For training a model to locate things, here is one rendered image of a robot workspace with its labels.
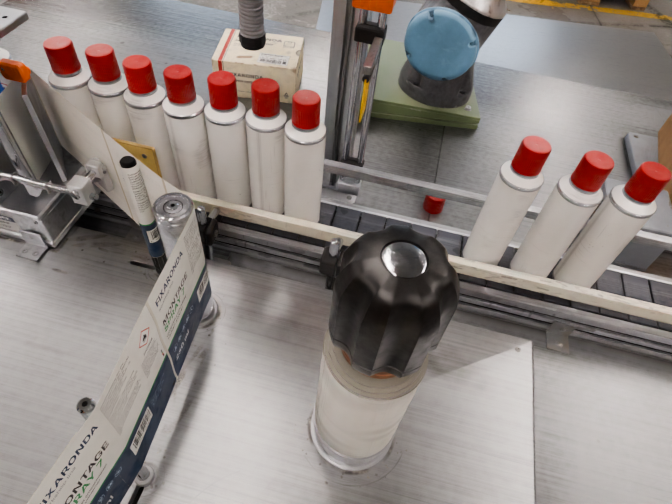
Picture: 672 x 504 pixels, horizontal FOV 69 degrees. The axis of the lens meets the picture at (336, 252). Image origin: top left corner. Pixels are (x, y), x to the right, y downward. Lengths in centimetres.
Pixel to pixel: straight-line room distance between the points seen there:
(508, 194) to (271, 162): 29
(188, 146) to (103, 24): 71
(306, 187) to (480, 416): 35
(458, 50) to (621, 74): 66
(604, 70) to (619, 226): 79
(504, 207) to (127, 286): 48
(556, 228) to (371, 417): 35
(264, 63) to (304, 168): 42
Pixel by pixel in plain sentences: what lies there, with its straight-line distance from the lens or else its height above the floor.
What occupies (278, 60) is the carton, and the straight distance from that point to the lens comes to 101.
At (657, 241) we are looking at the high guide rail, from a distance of 76.
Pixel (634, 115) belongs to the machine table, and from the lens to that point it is 127.
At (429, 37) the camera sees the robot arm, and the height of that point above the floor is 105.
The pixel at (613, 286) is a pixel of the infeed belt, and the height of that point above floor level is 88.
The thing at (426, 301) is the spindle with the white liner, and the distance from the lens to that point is 29.
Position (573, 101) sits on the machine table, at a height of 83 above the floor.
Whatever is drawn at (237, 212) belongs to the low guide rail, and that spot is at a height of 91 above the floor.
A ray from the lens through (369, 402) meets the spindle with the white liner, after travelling 38.
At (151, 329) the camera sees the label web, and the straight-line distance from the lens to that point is 44.
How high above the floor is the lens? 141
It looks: 51 degrees down
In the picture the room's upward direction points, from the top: 8 degrees clockwise
